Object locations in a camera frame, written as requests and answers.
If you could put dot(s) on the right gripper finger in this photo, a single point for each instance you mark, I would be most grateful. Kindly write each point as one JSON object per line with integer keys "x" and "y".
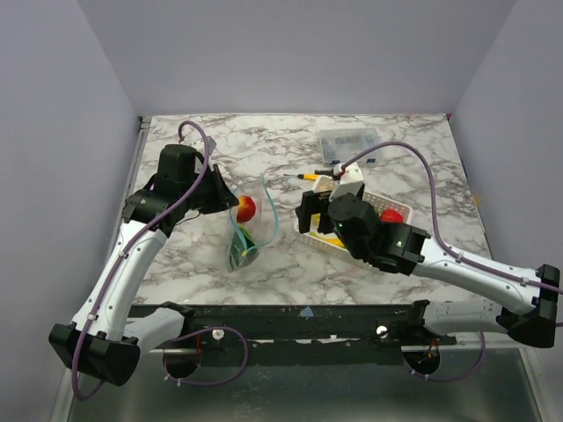
{"x": 325, "y": 225}
{"x": 311, "y": 204}

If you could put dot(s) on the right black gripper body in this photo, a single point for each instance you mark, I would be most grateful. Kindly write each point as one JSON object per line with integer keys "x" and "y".
{"x": 314, "y": 211}

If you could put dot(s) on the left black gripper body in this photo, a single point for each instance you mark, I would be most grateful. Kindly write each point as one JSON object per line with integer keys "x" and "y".
{"x": 194, "y": 200}

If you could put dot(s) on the red yellow toy apple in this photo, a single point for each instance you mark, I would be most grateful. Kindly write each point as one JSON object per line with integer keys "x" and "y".
{"x": 246, "y": 209}

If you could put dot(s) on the clear zip top bag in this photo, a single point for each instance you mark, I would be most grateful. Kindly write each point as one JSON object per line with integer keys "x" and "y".
{"x": 264, "y": 226}

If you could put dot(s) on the green toy leafy vegetable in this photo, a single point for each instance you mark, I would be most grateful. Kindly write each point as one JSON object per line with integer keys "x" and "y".
{"x": 242, "y": 250}

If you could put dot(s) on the yellow toy banana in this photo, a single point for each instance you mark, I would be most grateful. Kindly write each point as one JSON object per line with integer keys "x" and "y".
{"x": 328, "y": 239}

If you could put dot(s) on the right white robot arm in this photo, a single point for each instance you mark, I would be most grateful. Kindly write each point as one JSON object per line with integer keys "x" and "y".
{"x": 520, "y": 302}

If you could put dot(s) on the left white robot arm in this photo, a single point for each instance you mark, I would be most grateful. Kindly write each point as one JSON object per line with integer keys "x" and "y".
{"x": 97, "y": 341}

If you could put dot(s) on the white perforated plastic basket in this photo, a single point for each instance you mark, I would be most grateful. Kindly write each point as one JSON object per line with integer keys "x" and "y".
{"x": 326, "y": 183}

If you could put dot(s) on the red toy strawberry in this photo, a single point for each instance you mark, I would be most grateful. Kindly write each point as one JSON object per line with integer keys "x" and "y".
{"x": 391, "y": 215}

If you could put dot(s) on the clear plastic screw box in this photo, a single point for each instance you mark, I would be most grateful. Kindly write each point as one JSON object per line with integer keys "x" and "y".
{"x": 341, "y": 144}

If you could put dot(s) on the yellow handled screwdriver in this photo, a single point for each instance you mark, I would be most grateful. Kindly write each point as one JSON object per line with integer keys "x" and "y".
{"x": 303, "y": 176}

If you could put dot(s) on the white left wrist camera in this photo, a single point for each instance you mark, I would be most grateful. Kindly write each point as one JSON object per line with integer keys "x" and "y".
{"x": 210, "y": 145}

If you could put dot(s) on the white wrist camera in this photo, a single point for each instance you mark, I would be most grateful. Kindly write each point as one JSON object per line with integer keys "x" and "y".
{"x": 350, "y": 180}
{"x": 210, "y": 145}

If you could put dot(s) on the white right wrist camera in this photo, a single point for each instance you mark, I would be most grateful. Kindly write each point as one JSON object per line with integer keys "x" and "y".
{"x": 350, "y": 180}

